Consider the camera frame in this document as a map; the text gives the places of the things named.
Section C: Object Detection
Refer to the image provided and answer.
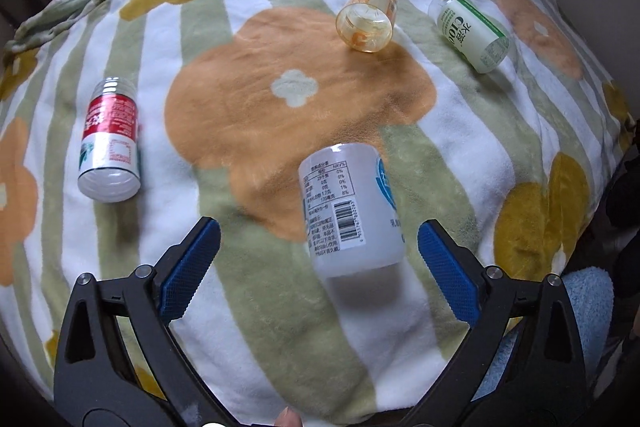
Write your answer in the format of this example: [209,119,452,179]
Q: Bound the white cup with barcode label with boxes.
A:
[298,143,406,279]

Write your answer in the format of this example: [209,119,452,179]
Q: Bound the red and white label cup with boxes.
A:
[77,77,141,204]

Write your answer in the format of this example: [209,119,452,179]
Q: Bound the green and white label cup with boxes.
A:
[427,0,510,74]

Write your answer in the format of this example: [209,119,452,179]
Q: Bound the clear orange plastic cup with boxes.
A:
[335,0,397,53]

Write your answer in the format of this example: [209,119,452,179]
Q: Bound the operator thumb tip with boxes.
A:
[274,407,303,427]

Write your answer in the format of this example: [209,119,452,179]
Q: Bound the light blue fuzzy towel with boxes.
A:
[472,267,615,403]

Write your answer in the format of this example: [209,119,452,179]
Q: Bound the floral striped fleece blanket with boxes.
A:
[1,0,632,425]

